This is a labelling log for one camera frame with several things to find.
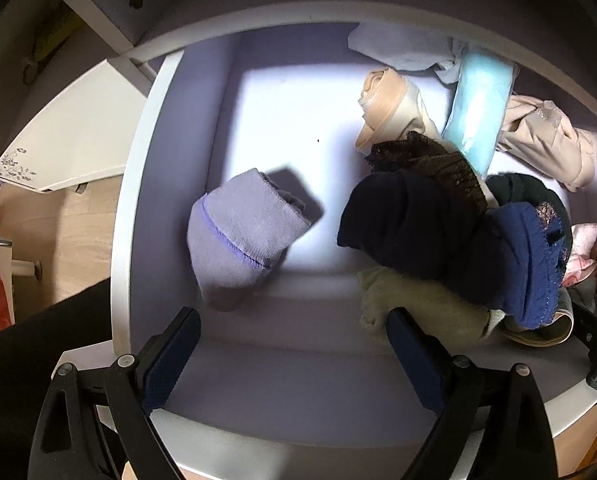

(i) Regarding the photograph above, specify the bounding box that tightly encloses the lavender sock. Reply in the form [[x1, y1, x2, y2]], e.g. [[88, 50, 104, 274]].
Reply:
[[187, 168, 312, 312]]

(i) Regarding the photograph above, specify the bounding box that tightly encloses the beige stocking bundle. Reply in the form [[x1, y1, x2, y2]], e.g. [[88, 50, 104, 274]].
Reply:
[[355, 67, 441, 155]]

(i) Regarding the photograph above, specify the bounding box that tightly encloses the white crumpled cloth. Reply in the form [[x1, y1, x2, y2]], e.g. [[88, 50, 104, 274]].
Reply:
[[347, 22, 465, 84]]

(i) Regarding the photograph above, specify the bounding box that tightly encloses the pink garment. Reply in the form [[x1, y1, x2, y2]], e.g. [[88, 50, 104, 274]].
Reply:
[[562, 223, 597, 287]]

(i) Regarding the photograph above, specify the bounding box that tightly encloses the peach garment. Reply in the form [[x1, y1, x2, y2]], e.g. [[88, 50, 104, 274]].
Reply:
[[497, 94, 597, 192]]

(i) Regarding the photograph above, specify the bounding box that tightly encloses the black sock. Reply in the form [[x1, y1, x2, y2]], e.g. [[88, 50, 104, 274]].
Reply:
[[337, 132, 572, 281]]

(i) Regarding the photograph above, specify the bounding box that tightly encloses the navy lace underwear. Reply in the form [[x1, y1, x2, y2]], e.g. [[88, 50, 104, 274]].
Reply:
[[489, 202, 568, 330]]

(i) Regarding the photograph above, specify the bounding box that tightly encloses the pale green knit sock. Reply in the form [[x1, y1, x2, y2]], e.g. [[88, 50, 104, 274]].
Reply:
[[357, 266, 505, 353]]

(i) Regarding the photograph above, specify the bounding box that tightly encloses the white bed drawer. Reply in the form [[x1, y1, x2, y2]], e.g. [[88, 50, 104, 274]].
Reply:
[[63, 2, 597, 479]]

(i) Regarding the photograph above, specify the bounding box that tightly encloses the teal cloth in plastic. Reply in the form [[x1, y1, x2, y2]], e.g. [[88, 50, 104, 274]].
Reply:
[[442, 44, 518, 176]]

